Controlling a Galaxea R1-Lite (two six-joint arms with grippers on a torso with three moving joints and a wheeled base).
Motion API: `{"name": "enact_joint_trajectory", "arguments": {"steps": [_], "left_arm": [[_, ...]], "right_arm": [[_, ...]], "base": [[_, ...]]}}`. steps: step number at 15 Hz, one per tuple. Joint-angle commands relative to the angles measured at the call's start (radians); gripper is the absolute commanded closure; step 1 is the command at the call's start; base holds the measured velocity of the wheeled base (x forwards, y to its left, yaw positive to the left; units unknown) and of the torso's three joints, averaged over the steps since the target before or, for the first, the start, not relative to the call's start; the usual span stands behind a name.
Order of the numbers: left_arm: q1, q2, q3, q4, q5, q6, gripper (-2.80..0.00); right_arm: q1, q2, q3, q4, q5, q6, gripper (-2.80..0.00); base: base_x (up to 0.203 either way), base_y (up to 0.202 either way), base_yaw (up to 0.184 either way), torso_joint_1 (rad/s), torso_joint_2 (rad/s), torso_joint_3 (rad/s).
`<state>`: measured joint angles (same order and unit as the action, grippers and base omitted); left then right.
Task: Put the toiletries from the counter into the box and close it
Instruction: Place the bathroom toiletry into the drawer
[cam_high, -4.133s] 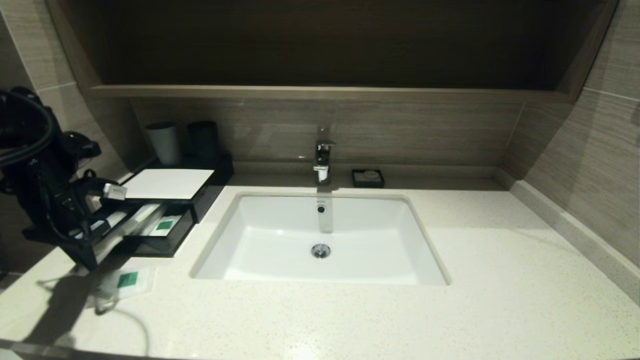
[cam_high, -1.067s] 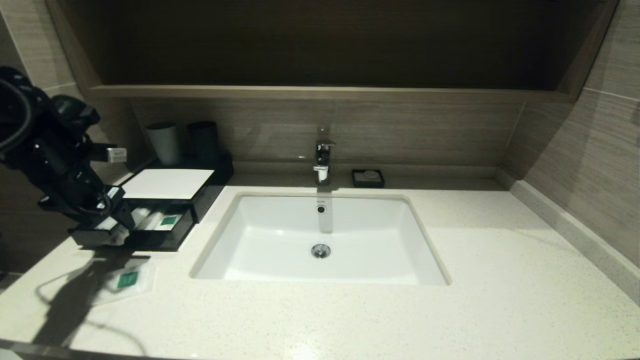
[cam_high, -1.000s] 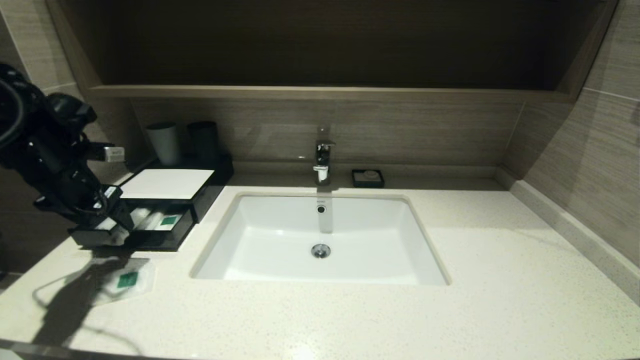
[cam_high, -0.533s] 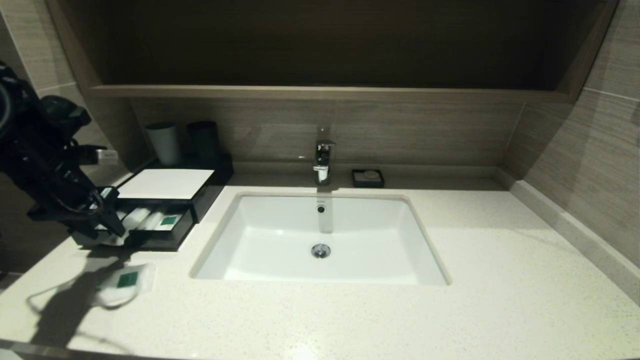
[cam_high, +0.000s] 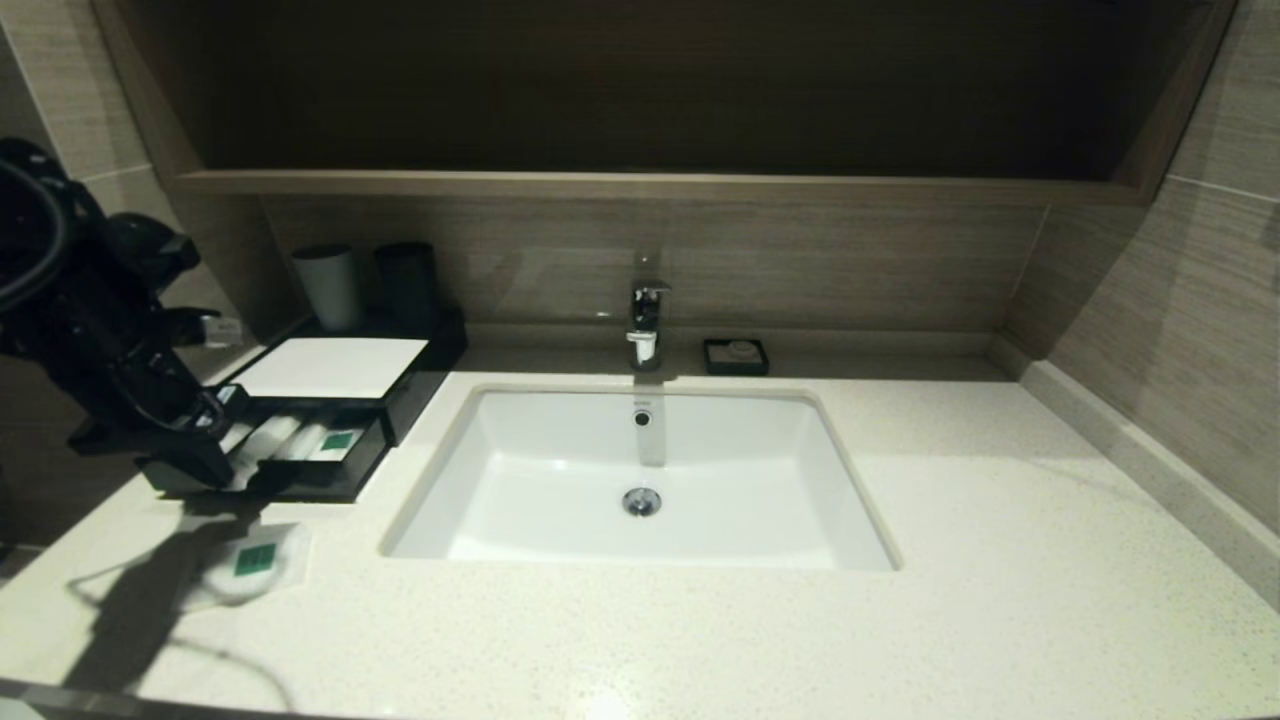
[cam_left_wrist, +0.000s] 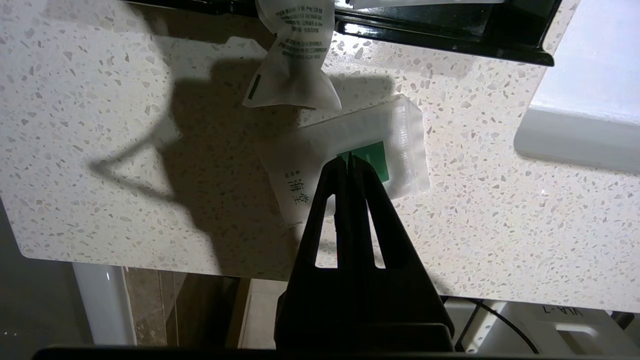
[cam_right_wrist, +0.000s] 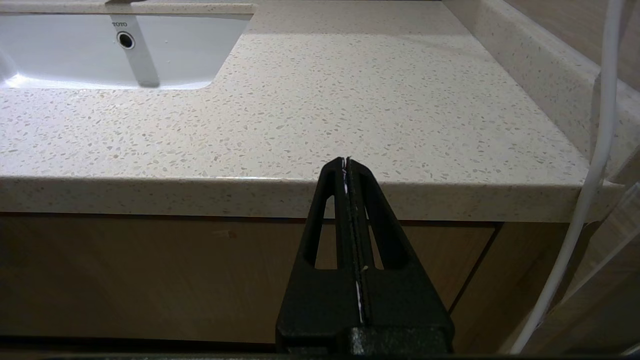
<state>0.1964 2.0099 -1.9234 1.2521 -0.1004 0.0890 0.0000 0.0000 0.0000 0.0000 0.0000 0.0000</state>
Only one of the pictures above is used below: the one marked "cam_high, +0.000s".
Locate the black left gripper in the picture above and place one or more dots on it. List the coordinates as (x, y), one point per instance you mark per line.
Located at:
(135, 385)

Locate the long clear toothbrush packet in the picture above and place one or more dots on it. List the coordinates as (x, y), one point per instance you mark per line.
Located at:
(268, 440)

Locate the small clear green-label sachet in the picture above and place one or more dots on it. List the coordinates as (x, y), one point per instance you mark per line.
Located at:
(255, 560)

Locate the black pull-out drawer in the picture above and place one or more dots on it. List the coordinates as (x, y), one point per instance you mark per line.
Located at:
(340, 482)

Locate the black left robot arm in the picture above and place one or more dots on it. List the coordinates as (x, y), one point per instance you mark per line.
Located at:
(110, 270)

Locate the narrow white wrapped packet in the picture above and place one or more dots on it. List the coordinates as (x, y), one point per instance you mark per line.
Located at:
(310, 438)

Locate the flat white green-label packet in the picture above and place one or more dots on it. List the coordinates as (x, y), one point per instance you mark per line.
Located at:
(338, 441)

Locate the white paper card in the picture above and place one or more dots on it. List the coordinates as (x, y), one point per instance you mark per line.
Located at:
(335, 366)

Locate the pale grey cup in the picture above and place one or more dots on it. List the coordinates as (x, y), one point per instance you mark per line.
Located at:
(326, 288)

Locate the black cup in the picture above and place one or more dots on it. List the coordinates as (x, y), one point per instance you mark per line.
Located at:
(405, 288)

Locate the chrome drain stopper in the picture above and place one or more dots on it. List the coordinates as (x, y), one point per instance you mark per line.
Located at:
(641, 501)

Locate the chrome faucet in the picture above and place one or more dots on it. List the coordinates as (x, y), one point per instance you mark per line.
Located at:
(647, 310)

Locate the black soap dish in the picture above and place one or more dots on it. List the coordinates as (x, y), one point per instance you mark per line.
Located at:
(712, 368)

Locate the white ceramic sink basin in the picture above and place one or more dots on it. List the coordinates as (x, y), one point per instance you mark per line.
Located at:
(720, 480)

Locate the round beige soap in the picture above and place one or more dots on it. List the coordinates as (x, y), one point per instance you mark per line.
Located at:
(742, 350)

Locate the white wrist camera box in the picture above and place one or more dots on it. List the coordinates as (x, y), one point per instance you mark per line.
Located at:
(222, 329)

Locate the wooden wall shelf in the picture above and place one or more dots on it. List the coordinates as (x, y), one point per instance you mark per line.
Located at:
(650, 185)

